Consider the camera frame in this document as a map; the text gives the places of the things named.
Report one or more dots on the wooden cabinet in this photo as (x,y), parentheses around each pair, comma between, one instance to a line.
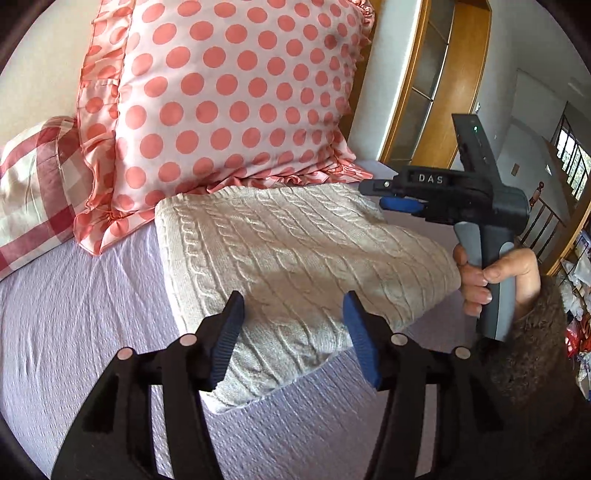
(438,83)

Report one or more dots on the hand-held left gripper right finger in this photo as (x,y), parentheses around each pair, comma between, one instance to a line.
(362,341)

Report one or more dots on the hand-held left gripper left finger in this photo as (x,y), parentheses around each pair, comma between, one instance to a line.
(227,339)

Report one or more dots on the lavender bed sheet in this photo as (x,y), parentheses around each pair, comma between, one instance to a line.
(92,332)

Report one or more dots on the red checked pillow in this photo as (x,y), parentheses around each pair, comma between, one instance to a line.
(39,189)

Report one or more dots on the white paper sheet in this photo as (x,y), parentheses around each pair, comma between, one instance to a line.
(381,169)

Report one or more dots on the cluttered wooden shelf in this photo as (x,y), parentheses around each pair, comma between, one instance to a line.
(575,295)

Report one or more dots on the person's right forearm brown sleeve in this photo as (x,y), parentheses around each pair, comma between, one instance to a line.
(535,378)

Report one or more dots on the window with dark grille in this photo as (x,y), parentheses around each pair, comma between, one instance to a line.
(572,159)

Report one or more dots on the wooden railing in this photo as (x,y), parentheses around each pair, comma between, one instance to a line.
(542,217)

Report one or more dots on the pink polka dot pillow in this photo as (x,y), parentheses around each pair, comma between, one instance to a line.
(221,106)

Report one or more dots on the person's right hand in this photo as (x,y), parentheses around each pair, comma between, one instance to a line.
(519,270)

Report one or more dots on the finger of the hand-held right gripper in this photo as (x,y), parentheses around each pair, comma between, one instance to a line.
(399,205)
(385,186)

